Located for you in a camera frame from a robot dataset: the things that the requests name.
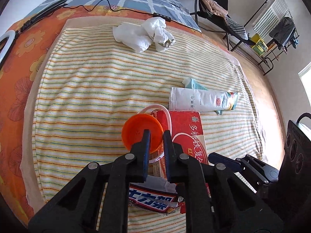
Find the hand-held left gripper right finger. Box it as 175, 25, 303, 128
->
163, 130, 283, 233

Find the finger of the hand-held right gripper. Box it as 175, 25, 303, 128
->
236, 154, 280, 185
208, 152, 255, 192

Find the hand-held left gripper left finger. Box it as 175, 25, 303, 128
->
28, 129, 152, 233

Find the red cardboard box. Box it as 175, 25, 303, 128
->
148, 110, 212, 197

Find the chocolate bar wrapper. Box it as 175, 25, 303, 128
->
128, 184, 186, 215

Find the white tissue packet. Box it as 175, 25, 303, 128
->
168, 87, 240, 113

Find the small teal carton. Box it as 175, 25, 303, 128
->
182, 78, 224, 116

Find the window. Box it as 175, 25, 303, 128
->
298, 62, 311, 96

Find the striped towel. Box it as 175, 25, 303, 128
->
31, 24, 261, 233

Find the black drying rack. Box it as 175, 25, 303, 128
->
243, 0, 300, 76

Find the white plastic bag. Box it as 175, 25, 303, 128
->
112, 17, 176, 53

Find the yellow plastic crate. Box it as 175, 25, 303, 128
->
250, 34, 269, 54

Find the beige blanket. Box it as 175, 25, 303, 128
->
21, 17, 253, 221

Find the dark hanging garment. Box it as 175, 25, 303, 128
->
268, 17, 296, 50

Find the dark striped garment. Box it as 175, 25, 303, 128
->
225, 17, 250, 41

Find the green striped cloth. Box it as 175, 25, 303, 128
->
253, 0, 291, 38

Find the orange floral bedsheet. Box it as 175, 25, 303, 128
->
0, 3, 202, 221

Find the beige garment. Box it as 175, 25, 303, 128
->
199, 0, 229, 17

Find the black tripod stand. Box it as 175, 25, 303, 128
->
21, 0, 69, 32

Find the black cable with inline remote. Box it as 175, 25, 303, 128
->
62, 0, 202, 33

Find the white ring light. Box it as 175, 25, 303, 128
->
0, 29, 19, 67

